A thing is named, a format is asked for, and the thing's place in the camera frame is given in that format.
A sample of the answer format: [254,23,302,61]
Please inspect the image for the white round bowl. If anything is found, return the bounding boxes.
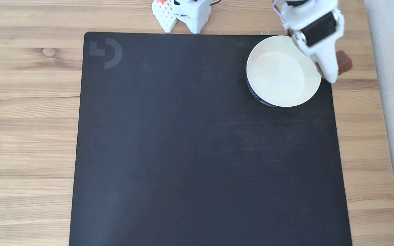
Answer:
[246,35,322,108]

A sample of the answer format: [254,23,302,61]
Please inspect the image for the black desk mat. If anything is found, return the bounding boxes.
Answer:
[69,31,353,246]

